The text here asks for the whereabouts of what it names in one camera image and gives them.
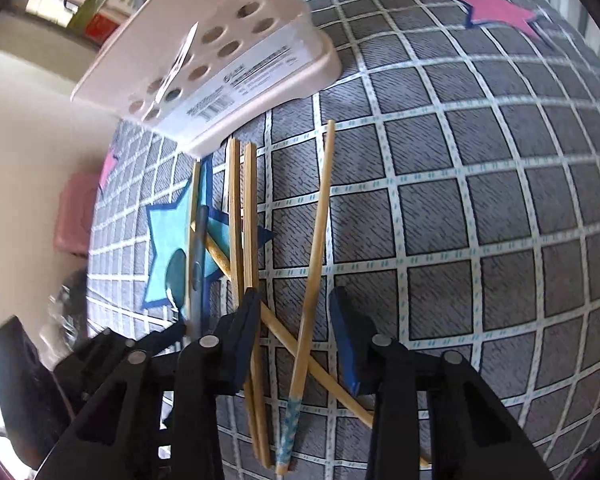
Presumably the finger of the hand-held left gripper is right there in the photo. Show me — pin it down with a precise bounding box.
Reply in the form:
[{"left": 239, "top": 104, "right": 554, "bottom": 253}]
[
  {"left": 54, "top": 328, "right": 132, "bottom": 411},
  {"left": 134, "top": 321, "right": 187, "bottom": 359}
]

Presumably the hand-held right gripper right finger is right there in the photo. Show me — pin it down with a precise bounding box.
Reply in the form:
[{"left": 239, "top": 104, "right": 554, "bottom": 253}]
[{"left": 329, "top": 287, "right": 556, "bottom": 480}]

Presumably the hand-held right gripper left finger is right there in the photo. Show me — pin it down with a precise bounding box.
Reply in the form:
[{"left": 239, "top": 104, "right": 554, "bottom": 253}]
[{"left": 37, "top": 287, "right": 262, "bottom": 480}]

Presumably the round bamboo chopstick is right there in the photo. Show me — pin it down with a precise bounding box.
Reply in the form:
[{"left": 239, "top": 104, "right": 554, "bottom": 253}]
[{"left": 195, "top": 222, "right": 431, "bottom": 466}]

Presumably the chopstick with blue patterned end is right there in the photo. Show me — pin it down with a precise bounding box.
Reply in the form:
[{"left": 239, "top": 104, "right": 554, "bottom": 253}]
[{"left": 275, "top": 120, "right": 336, "bottom": 476}]

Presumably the pale thin chopstick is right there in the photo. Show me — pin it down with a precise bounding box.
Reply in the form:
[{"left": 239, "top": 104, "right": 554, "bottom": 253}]
[{"left": 187, "top": 159, "right": 202, "bottom": 241}]

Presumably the white plastic utensil holder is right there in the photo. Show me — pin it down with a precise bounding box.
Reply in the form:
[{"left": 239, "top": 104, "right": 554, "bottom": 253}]
[{"left": 70, "top": 0, "right": 343, "bottom": 157}]

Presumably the clear plastic bag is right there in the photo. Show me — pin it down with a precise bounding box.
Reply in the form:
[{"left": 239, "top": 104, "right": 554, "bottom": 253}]
[{"left": 42, "top": 269, "right": 89, "bottom": 353}]

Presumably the pink plastic box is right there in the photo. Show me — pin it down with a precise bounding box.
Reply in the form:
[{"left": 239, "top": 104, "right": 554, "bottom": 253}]
[{"left": 54, "top": 172, "right": 101, "bottom": 257}]

